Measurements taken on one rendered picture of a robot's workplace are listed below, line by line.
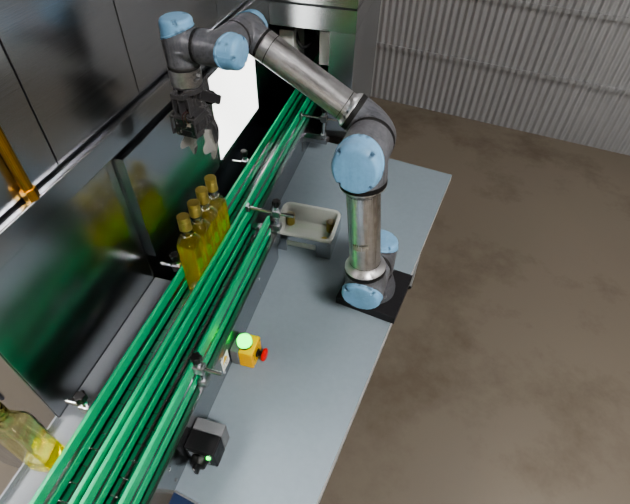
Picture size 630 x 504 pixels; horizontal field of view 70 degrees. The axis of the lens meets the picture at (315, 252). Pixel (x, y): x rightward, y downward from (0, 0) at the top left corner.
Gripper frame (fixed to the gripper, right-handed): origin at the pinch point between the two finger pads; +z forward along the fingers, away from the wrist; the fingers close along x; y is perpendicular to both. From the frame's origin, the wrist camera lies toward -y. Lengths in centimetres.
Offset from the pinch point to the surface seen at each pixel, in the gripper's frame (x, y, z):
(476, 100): 71, -282, 107
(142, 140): -11.1, 10.2, -6.6
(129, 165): -10.4, 17.7, -4.1
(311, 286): 30, -4, 50
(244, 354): 23, 32, 43
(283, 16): -17, -96, -3
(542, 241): 131, -148, 125
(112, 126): -12.1, 17.1, -14.2
